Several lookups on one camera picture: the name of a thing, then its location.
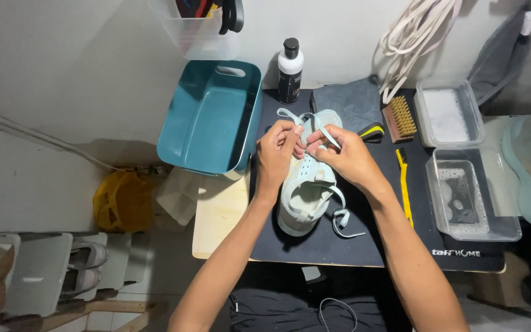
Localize person's right hand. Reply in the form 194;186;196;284
305;124;380;192

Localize person's left hand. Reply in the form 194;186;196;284
255;119;307;195

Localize pale green mesh sneaker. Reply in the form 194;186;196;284
277;109;345;238

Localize pale green shoelace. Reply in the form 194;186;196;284
277;108;367;239

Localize grey cloth with yellow edge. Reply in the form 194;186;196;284
310;76;385;143

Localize wooden bristle brush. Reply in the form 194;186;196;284
382;95;418;144

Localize teal plastic basin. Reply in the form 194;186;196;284
156;59;263;181

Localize black bottle with white label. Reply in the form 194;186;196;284
277;37;304;105

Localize black desk mat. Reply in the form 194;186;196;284
249;88;506;273

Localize clear plastic bag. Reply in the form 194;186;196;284
154;166;203;229

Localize clear container with white foam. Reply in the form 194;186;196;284
413;79;486;148

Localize clear container with soapy water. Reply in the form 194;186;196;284
425;147;523;242

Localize clear plastic hanging bin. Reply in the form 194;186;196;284
147;0;244;61

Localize bundle of cream shoelaces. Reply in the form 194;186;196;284
378;0;463;105

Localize black scissors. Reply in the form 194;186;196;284
218;0;245;36

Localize person's black shorts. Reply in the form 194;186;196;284
228;288;389;332

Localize yellow plastic bag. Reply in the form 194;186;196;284
92;169;156;233

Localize grey hanging towel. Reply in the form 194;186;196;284
467;6;531;107

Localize grey shoe rack with shoes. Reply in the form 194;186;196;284
0;231;152;332

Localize yellow handled detail brush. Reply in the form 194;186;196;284
395;148;415;229

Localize black and white drawstring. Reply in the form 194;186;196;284
318;297;359;332

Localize wooden stool frame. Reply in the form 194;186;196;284
40;299;170;332

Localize white wall cable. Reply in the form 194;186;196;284
0;103;124;172

